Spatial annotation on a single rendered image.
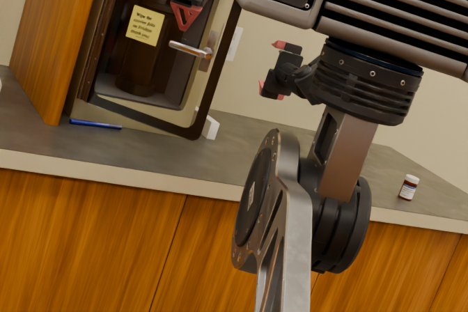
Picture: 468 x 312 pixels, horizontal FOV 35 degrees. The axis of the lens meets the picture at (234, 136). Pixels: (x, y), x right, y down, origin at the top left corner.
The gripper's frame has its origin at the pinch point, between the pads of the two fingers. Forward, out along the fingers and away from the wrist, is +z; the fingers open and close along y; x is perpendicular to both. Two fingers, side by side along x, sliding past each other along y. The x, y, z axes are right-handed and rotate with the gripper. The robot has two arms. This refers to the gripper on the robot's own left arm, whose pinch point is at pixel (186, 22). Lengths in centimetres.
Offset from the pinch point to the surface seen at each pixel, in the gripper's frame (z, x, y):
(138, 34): 8.8, -11.3, -2.6
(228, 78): 53, 4, -61
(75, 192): 28.5, -9.3, 32.6
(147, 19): 5.1, -10.2, -4.3
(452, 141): 85, 91, -114
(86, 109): 29.8, -19.3, 4.4
